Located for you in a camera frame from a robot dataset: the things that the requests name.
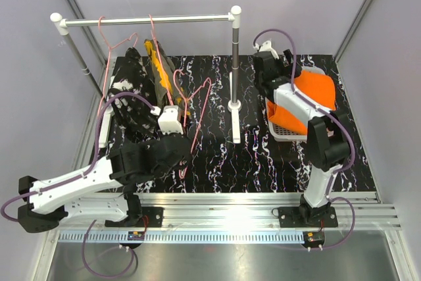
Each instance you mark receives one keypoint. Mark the black marble pattern mat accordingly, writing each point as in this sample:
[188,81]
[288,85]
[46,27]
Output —
[258,163]

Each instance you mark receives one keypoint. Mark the camouflage yellow trousers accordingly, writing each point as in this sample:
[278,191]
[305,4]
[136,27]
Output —
[160,90]

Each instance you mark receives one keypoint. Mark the pink hanger with black trousers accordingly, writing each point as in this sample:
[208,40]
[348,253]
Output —
[133,37]

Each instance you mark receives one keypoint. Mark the white plastic basket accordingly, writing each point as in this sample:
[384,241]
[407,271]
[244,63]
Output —
[286,134]

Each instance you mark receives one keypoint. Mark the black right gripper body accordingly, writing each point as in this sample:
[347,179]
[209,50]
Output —
[282,70]

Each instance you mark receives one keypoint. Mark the pink hanger with orange trousers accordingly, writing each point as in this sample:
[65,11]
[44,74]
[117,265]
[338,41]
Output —
[191,106]

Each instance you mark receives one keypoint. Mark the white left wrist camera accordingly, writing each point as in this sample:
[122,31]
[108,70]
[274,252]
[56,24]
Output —
[169,119]

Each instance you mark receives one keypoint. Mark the black white patterned trousers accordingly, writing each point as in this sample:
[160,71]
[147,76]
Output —
[132,114]

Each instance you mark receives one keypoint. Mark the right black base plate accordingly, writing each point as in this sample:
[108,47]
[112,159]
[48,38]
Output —
[304,217]

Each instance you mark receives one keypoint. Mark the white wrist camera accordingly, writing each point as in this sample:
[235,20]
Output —
[266,47]
[169,119]

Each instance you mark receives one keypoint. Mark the white slotted cable duct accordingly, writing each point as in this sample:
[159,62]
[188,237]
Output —
[181,237]

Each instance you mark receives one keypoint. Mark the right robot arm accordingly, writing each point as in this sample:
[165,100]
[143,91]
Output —
[329,145]

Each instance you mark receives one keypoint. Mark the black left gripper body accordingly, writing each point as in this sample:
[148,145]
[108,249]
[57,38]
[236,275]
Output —
[164,170]

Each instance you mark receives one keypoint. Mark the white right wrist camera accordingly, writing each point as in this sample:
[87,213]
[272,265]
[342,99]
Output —
[266,47]

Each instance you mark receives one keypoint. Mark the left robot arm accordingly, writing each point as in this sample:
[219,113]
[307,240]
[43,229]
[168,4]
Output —
[105,191]

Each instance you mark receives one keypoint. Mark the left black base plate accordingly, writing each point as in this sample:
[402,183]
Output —
[152,217]

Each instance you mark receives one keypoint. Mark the pink hanger with camouflage trousers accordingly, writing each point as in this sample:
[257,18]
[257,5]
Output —
[164,76]

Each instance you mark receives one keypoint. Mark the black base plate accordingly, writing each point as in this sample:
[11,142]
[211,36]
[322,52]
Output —
[304,217]
[152,217]

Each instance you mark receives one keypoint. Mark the orange trousers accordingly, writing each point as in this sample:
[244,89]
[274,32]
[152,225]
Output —
[294,105]

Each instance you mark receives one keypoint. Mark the aluminium mounting rail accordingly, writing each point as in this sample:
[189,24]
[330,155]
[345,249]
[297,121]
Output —
[248,212]

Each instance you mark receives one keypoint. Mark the silver white clothes rack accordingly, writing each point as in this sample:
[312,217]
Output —
[234,16]

